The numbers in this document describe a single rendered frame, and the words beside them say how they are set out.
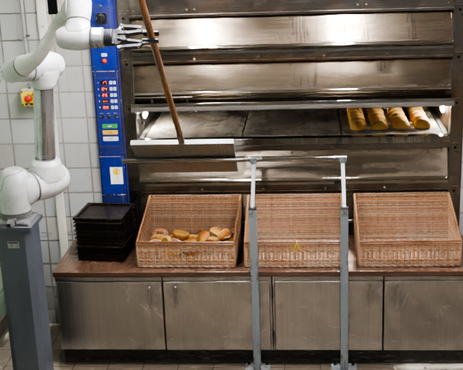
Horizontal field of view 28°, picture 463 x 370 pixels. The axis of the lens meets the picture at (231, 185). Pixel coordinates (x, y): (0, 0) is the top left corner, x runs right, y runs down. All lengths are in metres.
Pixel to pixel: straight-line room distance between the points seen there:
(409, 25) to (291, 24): 0.65
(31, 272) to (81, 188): 0.97
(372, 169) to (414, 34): 0.81
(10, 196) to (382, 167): 2.12
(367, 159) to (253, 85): 0.79
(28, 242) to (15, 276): 0.19
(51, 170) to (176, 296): 1.01
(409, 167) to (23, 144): 2.27
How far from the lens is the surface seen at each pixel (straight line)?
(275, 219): 5.41
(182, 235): 5.34
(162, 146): 4.93
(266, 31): 5.22
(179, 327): 5.20
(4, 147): 5.64
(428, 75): 5.30
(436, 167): 5.43
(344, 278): 4.97
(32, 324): 4.88
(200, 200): 5.44
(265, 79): 5.26
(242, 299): 5.09
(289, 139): 5.34
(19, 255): 4.74
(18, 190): 4.65
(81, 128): 5.48
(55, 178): 4.76
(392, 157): 5.40
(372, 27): 5.23
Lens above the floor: 2.52
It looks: 17 degrees down
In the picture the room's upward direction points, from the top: 2 degrees counter-clockwise
